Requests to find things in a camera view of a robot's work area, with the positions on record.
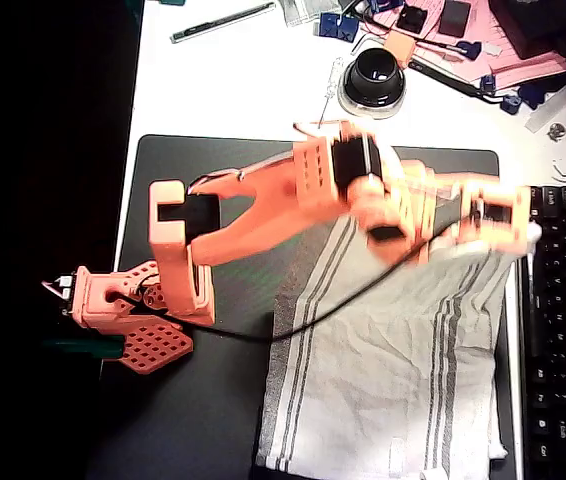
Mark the black keyboard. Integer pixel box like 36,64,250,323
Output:
514,184,566,480

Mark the black knob silver base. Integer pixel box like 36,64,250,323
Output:
337,47,408,120

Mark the black desk mat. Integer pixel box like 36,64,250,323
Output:
85,133,517,480

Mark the black rectangular module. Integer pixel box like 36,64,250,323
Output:
437,0,472,38

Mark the green table clamp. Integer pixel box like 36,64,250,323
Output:
41,338,125,360

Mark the clear plastic bag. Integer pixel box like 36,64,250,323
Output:
280,0,342,27

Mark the black square fan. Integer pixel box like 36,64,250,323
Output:
395,3,430,35

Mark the white striped towel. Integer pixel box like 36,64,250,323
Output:
254,217,545,480

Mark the clear plastic strip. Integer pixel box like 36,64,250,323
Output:
526,82,566,133

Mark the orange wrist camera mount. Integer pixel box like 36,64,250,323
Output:
460,182,533,257

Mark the thin clear plastic tube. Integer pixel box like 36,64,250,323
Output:
316,56,345,126

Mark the small orange box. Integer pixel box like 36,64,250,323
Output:
383,32,418,67

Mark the metal allen key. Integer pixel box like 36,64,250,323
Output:
351,32,389,55

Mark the dark red box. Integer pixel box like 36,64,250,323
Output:
490,0,566,60

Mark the black camera cable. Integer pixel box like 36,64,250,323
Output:
162,209,479,344

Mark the black silver pen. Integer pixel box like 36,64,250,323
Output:
170,1,277,45

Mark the blue printed block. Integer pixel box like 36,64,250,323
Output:
337,17,359,43
318,13,343,39

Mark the long black tool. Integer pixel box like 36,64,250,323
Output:
406,57,504,105

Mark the blue printed connector part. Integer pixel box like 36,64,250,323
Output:
455,40,483,60

